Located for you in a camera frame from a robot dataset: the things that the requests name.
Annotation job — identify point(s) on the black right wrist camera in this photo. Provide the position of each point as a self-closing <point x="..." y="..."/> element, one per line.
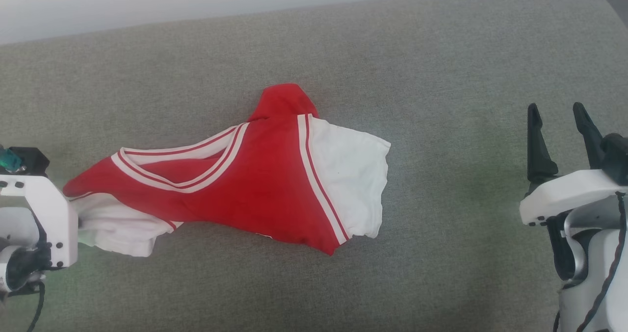
<point x="617" y="158"/>

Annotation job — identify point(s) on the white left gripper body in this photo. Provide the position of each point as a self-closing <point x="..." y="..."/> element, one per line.
<point x="54" y="214"/>

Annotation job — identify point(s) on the grey fabric sofa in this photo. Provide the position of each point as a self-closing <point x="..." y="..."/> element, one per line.
<point x="441" y="273"/>

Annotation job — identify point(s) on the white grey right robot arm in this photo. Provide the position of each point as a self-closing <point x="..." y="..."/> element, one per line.
<point x="601" y="263"/>

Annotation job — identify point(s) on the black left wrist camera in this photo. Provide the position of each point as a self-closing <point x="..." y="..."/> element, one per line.
<point x="34" y="161"/>

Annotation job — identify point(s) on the red and white jersey shirt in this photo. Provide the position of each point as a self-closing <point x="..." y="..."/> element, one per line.
<point x="265" y="185"/>

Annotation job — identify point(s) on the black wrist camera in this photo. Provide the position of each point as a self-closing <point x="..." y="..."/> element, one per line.
<point x="34" y="161"/>
<point x="617" y="158"/>

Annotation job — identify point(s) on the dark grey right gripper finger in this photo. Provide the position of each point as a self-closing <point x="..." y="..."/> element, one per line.
<point x="538" y="155"/>
<point x="591" y="138"/>

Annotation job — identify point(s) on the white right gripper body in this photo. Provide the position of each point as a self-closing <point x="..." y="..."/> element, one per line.
<point x="564" y="197"/>

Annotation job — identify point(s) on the teal left camera connector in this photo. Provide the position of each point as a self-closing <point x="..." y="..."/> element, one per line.
<point x="10" y="160"/>

